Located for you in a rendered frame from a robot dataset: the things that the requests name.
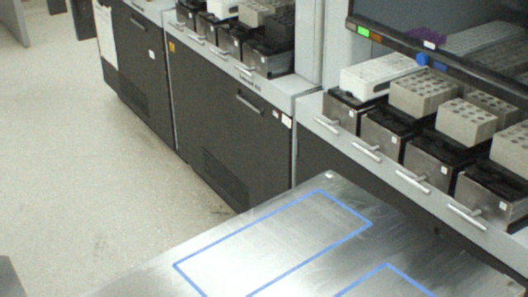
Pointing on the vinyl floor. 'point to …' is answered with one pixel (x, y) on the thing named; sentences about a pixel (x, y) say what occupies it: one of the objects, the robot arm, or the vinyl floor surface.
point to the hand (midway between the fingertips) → (71, 19)
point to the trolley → (314, 254)
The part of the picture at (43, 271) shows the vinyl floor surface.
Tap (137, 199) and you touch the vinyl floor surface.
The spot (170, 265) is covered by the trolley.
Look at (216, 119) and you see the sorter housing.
